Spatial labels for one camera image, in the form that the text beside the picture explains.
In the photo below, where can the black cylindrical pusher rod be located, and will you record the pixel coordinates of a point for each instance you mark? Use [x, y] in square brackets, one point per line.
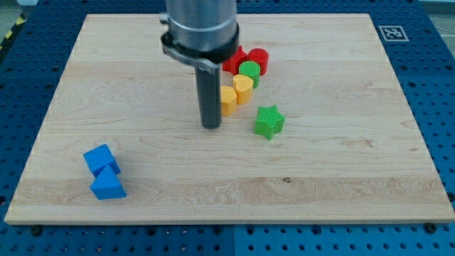
[208, 89]

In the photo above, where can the green star block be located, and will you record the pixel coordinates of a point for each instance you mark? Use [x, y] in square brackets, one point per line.
[269, 121]

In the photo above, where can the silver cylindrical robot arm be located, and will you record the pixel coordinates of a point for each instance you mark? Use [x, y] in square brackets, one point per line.
[202, 34]

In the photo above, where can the red star block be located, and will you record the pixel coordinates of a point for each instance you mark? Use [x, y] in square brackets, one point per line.
[232, 64]

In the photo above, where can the yellow pentagon block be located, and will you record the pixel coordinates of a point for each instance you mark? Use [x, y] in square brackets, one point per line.
[228, 100]

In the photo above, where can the yellow heart block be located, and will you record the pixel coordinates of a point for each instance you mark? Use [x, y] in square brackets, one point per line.
[243, 86]

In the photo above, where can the green cylinder block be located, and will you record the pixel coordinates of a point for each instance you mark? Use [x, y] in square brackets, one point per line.
[252, 70]

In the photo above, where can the red cylinder block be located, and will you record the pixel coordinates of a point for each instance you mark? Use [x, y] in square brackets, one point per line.
[261, 57]

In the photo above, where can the blue cube block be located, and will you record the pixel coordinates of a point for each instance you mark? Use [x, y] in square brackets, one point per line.
[100, 157]

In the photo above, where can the blue triangle block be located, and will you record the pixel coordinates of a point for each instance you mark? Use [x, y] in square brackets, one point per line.
[107, 185]

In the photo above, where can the wooden board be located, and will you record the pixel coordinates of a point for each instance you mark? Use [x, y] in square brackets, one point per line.
[350, 150]

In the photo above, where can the white fiducial marker tag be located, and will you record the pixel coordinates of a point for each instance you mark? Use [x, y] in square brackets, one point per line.
[392, 33]

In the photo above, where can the black and yellow hazard tape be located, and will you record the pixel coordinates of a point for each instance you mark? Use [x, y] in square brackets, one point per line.
[13, 33]

